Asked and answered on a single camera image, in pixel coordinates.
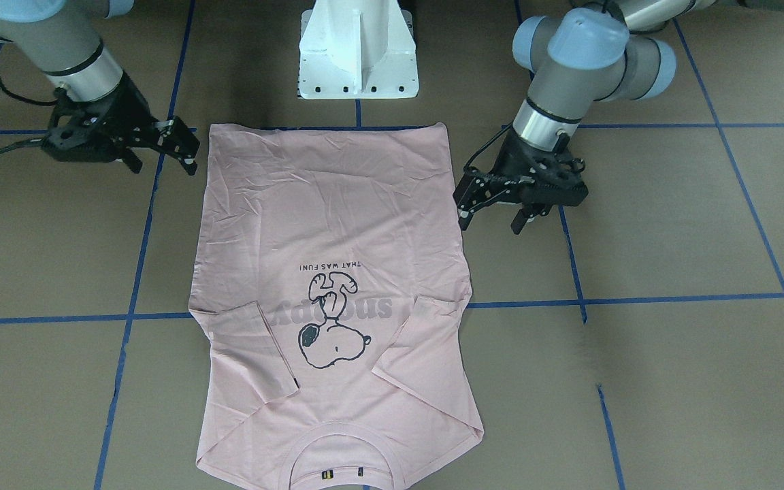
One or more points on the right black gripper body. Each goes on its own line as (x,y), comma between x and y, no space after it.
(131,109)

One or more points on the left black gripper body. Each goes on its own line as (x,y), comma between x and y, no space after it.
(513,158)

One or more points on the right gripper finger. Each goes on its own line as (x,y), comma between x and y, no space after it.
(133,162)
(177,141)

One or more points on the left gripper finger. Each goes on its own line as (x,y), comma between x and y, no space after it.
(471,194)
(526,214)

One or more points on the pink Snoopy t-shirt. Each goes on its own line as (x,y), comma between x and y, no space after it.
(330,282)

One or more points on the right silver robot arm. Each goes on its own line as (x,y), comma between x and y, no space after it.
(58,38)

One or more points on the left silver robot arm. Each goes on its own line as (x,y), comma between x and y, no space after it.
(599,51)

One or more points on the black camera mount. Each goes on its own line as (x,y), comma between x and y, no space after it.
(75,134)
(557,181)

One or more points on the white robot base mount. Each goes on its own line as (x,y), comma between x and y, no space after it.
(357,50)

